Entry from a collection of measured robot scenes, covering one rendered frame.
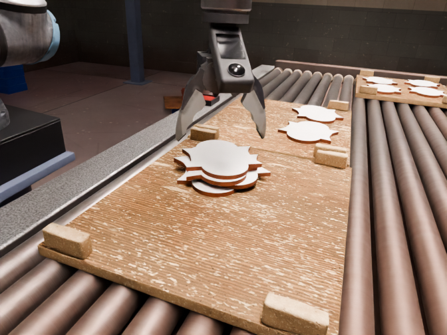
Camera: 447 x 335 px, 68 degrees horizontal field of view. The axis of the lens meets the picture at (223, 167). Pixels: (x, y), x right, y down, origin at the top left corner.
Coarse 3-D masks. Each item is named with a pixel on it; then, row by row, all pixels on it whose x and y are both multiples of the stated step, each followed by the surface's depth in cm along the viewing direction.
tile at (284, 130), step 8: (280, 128) 80; (288, 128) 80; (296, 128) 80; (304, 128) 80; (312, 128) 81; (320, 128) 81; (328, 128) 81; (288, 136) 76; (296, 136) 75; (304, 136) 75; (312, 136) 76; (320, 136) 76; (328, 136) 76
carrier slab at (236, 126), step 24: (240, 96) 108; (216, 120) 85; (240, 120) 86; (288, 120) 88; (336, 120) 90; (240, 144) 72; (264, 144) 72; (288, 144) 73; (312, 144) 74; (336, 144) 74
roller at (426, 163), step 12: (396, 108) 119; (408, 108) 111; (408, 120) 100; (408, 132) 92; (420, 132) 90; (408, 144) 89; (420, 144) 82; (420, 156) 76; (432, 156) 75; (420, 168) 72; (432, 168) 69; (432, 180) 65; (444, 180) 64; (432, 192) 62; (444, 192) 60; (432, 204) 60; (444, 204) 57; (444, 216) 54; (444, 228) 52; (444, 240) 51
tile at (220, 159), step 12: (204, 144) 62; (216, 144) 62; (228, 144) 62; (192, 156) 57; (204, 156) 57; (216, 156) 57; (228, 156) 58; (240, 156) 58; (192, 168) 54; (204, 168) 53; (216, 168) 53; (228, 168) 53; (240, 168) 54
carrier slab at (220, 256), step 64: (128, 192) 52; (192, 192) 53; (256, 192) 54; (320, 192) 55; (64, 256) 39; (128, 256) 39; (192, 256) 39; (256, 256) 40; (320, 256) 41; (256, 320) 32
